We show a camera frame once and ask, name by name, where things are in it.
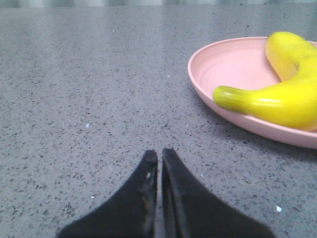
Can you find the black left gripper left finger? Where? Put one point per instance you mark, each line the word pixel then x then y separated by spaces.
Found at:
pixel 129 213

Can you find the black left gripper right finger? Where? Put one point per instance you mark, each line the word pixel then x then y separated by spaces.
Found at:
pixel 191 211

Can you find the pink plate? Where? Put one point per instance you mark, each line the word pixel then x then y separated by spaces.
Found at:
pixel 241 63

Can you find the yellow banana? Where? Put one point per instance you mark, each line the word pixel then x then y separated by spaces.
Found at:
pixel 290 103

